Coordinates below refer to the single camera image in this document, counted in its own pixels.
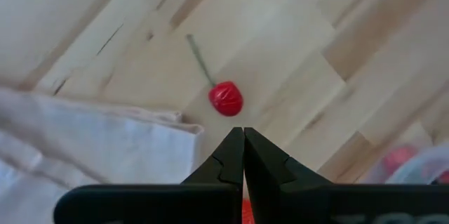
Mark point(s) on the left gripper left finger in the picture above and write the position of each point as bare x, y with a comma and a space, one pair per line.
175, 203

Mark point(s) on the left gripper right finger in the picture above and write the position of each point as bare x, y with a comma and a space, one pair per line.
315, 203

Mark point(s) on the clear plastic tupperware container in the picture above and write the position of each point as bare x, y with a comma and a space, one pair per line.
421, 168

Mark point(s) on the red toy berry with stem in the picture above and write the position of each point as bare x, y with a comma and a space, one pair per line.
226, 99

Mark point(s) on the beige folded cloth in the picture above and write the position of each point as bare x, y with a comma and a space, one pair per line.
87, 146

